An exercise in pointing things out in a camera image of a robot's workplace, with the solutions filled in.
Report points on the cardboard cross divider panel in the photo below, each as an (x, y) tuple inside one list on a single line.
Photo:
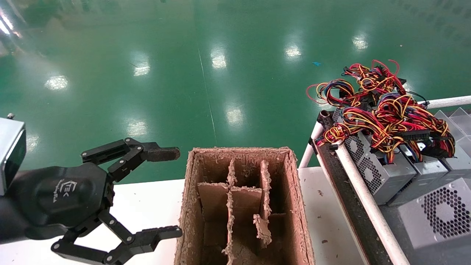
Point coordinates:
[(213, 202)]

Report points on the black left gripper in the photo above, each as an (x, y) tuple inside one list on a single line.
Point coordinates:
[(62, 195)]

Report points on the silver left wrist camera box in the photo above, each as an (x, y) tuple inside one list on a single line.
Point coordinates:
[(9, 154)]

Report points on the torn cardboard divider strip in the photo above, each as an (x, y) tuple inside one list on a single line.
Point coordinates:
[(231, 221), (265, 195)]

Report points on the black cart deck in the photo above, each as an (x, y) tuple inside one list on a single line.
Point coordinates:
[(353, 213)]

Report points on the black pipe joint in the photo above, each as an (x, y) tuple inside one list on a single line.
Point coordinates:
[(325, 117)]

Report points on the clear plastic tray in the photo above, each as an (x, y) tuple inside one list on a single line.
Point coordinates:
[(460, 123)]

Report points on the white cart pipe rail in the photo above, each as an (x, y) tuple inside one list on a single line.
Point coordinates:
[(311, 147), (450, 102), (368, 202)]

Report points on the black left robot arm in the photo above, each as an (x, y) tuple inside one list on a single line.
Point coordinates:
[(9, 224)]

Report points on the worn brown cardboard box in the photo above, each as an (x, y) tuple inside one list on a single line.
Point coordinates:
[(296, 206)]

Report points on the large grey power supply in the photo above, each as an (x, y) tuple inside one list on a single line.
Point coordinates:
[(441, 213)]

